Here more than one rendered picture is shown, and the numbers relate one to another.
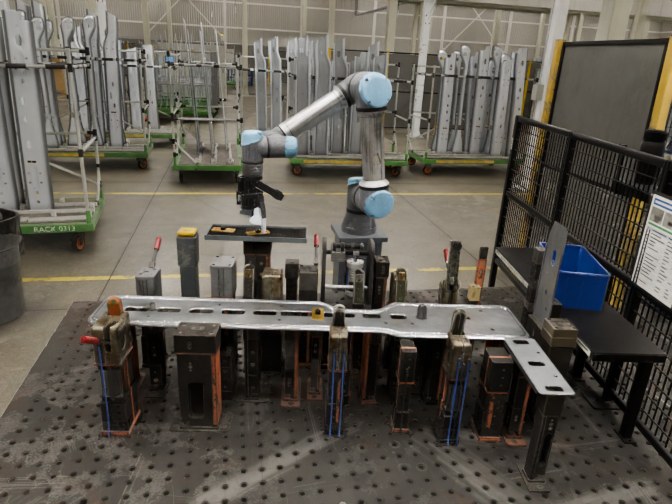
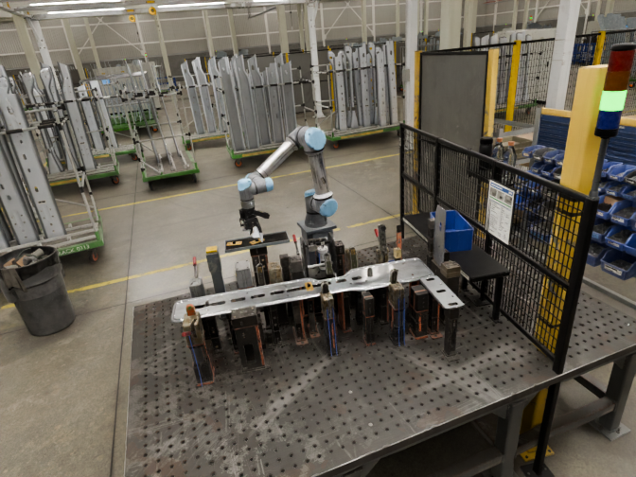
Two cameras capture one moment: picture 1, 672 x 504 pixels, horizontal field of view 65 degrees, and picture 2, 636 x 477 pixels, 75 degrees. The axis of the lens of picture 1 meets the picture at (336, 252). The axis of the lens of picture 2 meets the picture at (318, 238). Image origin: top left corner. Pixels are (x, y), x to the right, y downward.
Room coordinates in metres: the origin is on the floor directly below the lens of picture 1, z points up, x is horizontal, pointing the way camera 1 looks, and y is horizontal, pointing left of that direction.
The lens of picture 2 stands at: (-0.37, 0.20, 2.16)
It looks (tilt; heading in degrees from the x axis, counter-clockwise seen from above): 25 degrees down; 353
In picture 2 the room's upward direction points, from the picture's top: 5 degrees counter-clockwise
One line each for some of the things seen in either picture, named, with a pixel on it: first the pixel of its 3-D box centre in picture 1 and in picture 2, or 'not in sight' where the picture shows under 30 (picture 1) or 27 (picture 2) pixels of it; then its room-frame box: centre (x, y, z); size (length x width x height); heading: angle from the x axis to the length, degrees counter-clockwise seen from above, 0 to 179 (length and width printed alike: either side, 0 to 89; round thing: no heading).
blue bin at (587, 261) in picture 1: (568, 274); (450, 230); (1.76, -0.84, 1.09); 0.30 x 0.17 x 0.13; 173
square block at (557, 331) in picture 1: (550, 373); (449, 292); (1.43, -0.70, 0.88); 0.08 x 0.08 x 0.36; 3
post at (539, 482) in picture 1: (542, 435); (450, 329); (1.18, -0.59, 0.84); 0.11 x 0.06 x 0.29; 3
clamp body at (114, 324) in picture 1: (117, 374); (199, 348); (1.31, 0.63, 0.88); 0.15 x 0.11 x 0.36; 3
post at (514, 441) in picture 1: (518, 395); (433, 309); (1.36, -0.58, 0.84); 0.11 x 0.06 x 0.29; 3
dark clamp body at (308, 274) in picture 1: (307, 316); (299, 287); (1.72, 0.09, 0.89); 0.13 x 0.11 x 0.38; 3
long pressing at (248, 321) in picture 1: (311, 316); (305, 289); (1.52, 0.07, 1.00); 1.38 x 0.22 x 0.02; 93
